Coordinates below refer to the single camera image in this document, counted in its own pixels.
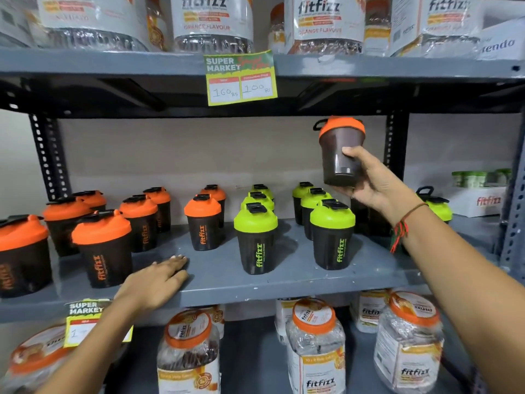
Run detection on red thread wrist bracelet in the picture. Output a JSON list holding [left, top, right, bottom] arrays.
[[390, 202, 430, 254]]

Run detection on person's left forearm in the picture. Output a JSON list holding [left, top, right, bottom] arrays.
[[36, 294, 137, 394]]

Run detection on group of orange-lid clear jars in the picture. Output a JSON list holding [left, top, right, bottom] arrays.
[[0, 289, 445, 394]]

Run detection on group of orange-lid black shakers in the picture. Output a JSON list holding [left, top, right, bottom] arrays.
[[0, 184, 227, 299]]

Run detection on group of green-lid black shakers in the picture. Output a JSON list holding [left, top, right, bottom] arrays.
[[234, 182, 453, 276]]

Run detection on white cardboard box red print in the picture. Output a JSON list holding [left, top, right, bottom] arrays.
[[445, 186, 508, 218]]

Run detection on green yellow price tag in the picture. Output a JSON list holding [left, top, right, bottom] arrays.
[[63, 299, 134, 349], [203, 50, 279, 107]]

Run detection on row of clear white-label jars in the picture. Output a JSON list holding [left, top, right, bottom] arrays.
[[0, 0, 485, 59]]

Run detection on white box dark print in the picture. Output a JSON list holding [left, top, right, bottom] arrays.
[[477, 0, 525, 61]]

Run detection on black shaker bottle orange lid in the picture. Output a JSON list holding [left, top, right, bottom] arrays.
[[313, 116, 366, 188]]

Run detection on person's right hand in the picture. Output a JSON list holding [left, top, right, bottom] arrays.
[[333, 146, 427, 227]]

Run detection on person's left hand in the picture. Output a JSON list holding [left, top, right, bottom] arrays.
[[115, 255, 189, 312]]

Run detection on person's right forearm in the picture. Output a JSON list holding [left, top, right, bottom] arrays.
[[390, 204, 525, 394]]

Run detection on grey metal shelving rack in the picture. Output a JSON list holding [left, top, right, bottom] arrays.
[[0, 47, 525, 394]]

